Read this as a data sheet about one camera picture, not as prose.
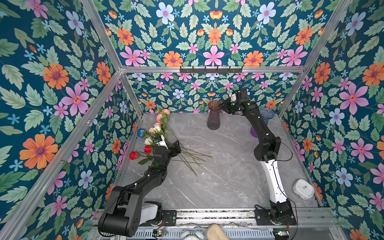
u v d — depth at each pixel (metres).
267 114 0.95
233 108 0.86
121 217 0.41
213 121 1.18
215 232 0.66
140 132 1.02
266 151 0.66
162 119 1.12
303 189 0.80
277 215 0.65
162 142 0.78
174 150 0.80
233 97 0.90
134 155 0.93
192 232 0.70
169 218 0.73
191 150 0.99
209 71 0.94
